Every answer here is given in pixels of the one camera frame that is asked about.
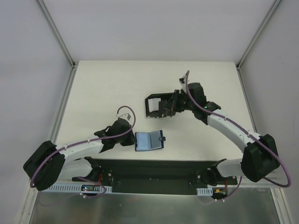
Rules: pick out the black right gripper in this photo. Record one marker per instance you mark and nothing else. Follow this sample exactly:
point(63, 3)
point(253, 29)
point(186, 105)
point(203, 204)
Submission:
point(176, 102)

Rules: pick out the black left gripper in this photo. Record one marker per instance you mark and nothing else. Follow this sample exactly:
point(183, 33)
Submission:
point(128, 140)

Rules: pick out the black plastic card tray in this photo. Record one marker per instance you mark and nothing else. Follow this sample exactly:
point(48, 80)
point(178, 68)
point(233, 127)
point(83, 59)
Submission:
point(160, 105)

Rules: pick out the blue leather card holder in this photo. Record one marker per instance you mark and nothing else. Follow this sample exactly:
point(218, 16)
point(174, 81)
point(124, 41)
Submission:
point(142, 143)

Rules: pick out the dark credit card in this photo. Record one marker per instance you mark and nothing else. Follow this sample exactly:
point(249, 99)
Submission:
point(155, 142)

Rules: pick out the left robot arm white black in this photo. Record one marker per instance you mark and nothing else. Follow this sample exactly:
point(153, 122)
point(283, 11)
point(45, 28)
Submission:
point(74, 161)

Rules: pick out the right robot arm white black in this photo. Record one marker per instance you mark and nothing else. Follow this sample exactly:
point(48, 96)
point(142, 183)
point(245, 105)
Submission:
point(259, 153)

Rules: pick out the white cards stack in tray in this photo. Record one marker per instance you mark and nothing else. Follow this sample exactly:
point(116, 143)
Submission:
point(153, 104)

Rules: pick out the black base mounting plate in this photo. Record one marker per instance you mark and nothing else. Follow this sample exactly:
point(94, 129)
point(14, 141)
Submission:
point(150, 177)

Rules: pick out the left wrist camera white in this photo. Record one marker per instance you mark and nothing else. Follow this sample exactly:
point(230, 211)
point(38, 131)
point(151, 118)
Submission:
point(125, 116)

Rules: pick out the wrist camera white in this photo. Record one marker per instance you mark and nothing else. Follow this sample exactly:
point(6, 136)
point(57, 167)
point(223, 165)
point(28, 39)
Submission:
point(125, 116)
point(183, 81)

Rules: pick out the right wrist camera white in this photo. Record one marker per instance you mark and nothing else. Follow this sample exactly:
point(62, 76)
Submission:
point(183, 81)

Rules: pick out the left white cable duct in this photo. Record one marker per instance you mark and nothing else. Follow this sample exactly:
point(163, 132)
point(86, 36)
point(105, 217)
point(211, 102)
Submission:
point(75, 188)

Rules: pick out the white cable duct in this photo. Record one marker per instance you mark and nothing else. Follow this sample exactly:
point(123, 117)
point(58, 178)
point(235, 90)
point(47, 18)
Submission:
point(75, 188)
point(204, 191)

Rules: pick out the right white cable duct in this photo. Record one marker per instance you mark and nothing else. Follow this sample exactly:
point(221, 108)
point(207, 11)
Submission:
point(204, 191)

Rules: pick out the right aluminium frame post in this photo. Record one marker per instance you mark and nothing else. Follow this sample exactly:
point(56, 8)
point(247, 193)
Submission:
point(260, 30)

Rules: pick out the aluminium frame post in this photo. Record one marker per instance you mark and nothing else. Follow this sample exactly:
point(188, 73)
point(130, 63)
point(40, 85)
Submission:
point(55, 32)
point(260, 30)

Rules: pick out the left aluminium frame post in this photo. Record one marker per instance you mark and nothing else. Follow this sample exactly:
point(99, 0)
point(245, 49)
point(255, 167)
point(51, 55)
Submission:
point(55, 32)

